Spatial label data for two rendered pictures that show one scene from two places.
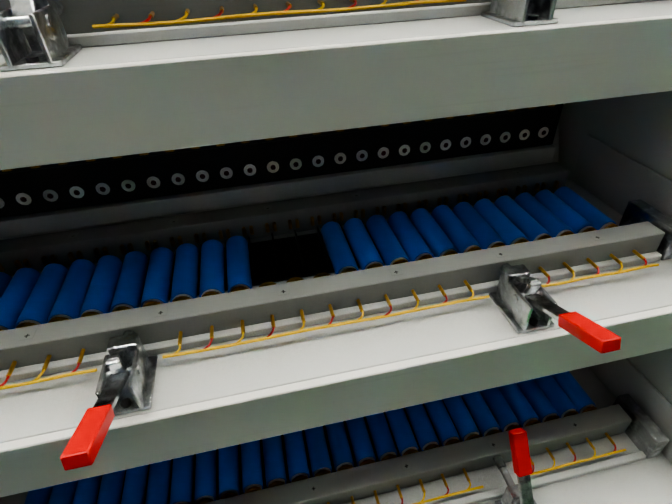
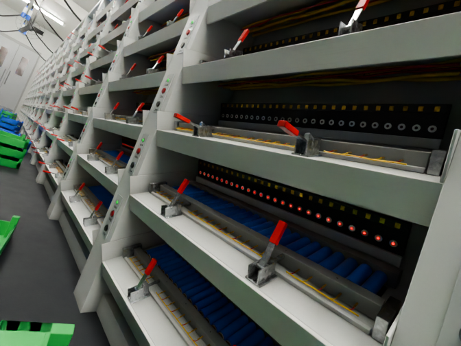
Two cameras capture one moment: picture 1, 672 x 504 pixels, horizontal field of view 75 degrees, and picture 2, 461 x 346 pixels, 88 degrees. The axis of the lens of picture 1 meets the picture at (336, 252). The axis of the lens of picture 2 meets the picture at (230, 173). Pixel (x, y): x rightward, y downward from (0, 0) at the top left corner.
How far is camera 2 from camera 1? 0.42 m
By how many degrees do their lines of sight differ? 57
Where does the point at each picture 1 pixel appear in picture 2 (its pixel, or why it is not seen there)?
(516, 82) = (331, 57)
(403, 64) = (292, 52)
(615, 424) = (364, 297)
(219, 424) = (205, 147)
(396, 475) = (242, 228)
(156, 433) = (195, 143)
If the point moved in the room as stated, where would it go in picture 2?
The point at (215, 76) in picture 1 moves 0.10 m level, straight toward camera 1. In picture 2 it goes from (250, 58) to (217, 20)
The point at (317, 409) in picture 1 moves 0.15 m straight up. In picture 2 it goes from (223, 155) to (252, 84)
